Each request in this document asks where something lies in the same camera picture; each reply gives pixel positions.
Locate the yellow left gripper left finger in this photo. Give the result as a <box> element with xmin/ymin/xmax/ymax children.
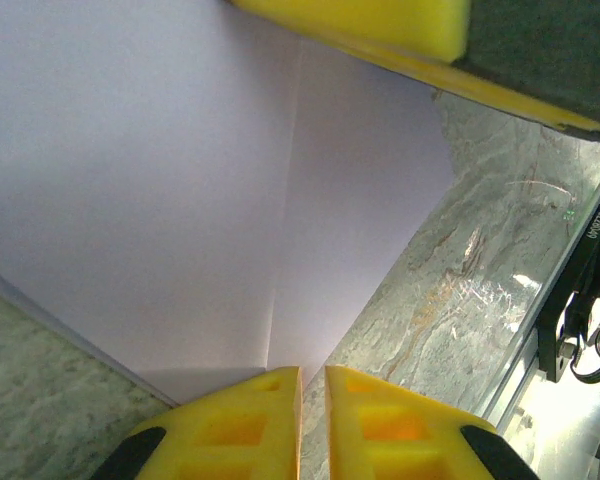
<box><xmin>92</xmin><ymin>366</ymin><xmax>304</xmax><ymax>480</ymax></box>

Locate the lilac square paper sheet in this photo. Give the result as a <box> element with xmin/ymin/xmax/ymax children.
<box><xmin>0</xmin><ymin>0</ymin><xmax>456</xmax><ymax>406</ymax></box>

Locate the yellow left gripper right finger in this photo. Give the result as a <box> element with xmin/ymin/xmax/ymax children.
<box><xmin>324</xmin><ymin>366</ymin><xmax>539</xmax><ymax>480</ymax></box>

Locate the aluminium mounting rail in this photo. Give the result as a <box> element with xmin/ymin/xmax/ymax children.
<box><xmin>479</xmin><ymin>149</ymin><xmax>600</xmax><ymax>480</ymax></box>

